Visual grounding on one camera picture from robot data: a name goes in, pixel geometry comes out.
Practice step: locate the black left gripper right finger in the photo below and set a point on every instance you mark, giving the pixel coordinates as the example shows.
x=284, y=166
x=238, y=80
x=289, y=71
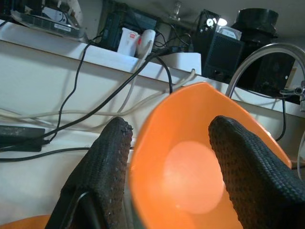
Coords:
x=257, y=181

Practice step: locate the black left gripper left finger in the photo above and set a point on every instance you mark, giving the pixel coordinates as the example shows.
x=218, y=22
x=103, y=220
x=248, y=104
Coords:
x=102, y=171

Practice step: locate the orange bowl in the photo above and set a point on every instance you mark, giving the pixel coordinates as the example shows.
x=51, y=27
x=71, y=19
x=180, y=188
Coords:
x=186, y=171

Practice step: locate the flat black power adapter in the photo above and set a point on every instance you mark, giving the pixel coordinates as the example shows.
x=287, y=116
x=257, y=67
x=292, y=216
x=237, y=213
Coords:
x=21, y=138

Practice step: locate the orange plate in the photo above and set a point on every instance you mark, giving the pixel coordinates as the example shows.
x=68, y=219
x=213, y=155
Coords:
x=23, y=223

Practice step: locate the large black box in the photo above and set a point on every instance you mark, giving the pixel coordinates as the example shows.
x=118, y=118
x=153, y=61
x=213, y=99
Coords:
x=274, y=71

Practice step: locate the metal faucet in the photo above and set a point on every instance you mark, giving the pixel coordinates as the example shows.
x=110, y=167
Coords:
x=243, y=65

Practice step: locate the black speaker box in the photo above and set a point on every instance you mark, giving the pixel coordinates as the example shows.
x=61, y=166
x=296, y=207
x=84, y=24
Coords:
x=224, y=57

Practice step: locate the white box with red print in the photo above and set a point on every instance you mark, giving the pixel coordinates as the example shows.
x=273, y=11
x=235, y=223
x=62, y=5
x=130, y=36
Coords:
x=126, y=45

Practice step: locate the white rectangular box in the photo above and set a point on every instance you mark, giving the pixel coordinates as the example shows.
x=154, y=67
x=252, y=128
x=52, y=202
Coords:
x=186, y=62

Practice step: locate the white handheld device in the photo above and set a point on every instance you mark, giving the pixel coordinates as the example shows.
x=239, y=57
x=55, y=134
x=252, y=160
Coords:
x=146, y=40

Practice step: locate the black electronics box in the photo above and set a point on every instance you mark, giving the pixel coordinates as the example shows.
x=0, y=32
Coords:
x=114, y=26

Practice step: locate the black computer fan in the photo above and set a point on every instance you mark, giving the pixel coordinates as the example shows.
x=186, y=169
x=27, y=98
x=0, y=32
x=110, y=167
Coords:
x=205, y=35

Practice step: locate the flat grey tray device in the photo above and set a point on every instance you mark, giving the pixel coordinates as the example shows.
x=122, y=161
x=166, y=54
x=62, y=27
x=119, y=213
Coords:
x=47, y=25

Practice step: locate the black round pipe fitting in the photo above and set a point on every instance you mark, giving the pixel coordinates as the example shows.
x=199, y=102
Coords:
x=257, y=23

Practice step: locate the clear glass stem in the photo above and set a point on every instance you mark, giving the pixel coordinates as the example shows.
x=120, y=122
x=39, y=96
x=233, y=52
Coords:
x=175, y=10

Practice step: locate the white wall shelf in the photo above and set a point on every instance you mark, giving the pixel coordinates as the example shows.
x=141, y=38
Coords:
x=107, y=58

